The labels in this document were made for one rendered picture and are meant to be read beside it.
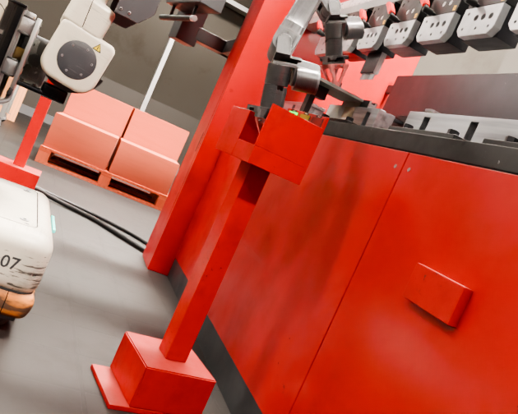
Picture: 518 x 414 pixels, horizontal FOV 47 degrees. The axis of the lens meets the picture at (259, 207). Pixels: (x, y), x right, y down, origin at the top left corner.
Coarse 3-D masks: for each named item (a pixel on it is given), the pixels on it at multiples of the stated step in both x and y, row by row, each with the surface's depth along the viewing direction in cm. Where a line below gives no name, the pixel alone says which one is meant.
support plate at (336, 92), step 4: (320, 80) 193; (324, 80) 192; (320, 84) 199; (324, 84) 195; (328, 84) 193; (332, 84) 194; (328, 88) 200; (332, 88) 196; (336, 88) 194; (340, 88) 195; (328, 92) 208; (332, 92) 204; (336, 92) 200; (340, 92) 197; (344, 92) 195; (348, 92) 196; (332, 96) 212; (336, 96) 209; (340, 96) 205; (344, 96) 202; (348, 96) 199; (352, 96) 196; (356, 96) 197; (340, 100) 213; (344, 100) 210; (348, 100) 206; (352, 100) 203; (356, 100) 199; (360, 100) 197
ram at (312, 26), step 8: (344, 0) 243; (376, 0) 214; (384, 0) 207; (392, 0) 201; (400, 0) 196; (344, 8) 240; (352, 8) 232; (360, 8) 224; (368, 8) 217; (312, 24) 271
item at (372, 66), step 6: (372, 54) 206; (378, 54) 202; (384, 54) 201; (366, 60) 210; (372, 60) 205; (378, 60) 201; (384, 60) 201; (366, 66) 208; (372, 66) 203; (378, 66) 201; (360, 72) 210; (366, 72) 206; (372, 72) 201; (378, 72) 202; (360, 78) 210; (366, 78) 206; (372, 78) 202
